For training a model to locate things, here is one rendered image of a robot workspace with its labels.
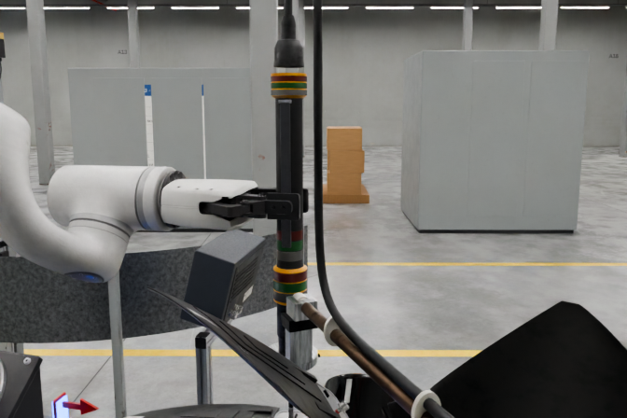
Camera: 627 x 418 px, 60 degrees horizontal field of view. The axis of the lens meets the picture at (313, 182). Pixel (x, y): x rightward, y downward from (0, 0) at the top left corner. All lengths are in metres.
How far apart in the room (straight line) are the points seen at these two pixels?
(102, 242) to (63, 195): 0.09
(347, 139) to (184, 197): 8.15
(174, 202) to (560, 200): 6.88
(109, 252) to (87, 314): 2.00
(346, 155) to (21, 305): 6.70
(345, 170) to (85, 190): 8.17
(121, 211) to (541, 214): 6.83
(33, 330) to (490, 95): 5.61
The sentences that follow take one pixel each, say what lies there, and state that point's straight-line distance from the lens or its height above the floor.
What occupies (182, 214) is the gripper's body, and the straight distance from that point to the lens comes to 0.67.
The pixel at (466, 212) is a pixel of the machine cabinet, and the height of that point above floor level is 0.28.
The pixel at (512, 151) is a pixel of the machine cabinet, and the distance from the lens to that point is 7.09.
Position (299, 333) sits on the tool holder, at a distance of 0.69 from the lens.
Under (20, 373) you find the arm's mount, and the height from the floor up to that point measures 1.09.
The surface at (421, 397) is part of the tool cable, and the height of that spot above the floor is 1.39.
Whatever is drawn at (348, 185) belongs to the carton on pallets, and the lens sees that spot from 8.87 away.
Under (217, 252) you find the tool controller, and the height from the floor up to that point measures 1.24.
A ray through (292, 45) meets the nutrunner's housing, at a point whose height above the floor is 1.68.
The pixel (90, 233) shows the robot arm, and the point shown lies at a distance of 0.71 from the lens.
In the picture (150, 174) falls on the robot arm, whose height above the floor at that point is 1.52.
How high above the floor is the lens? 1.61
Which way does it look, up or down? 8 degrees down
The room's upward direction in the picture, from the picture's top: straight up
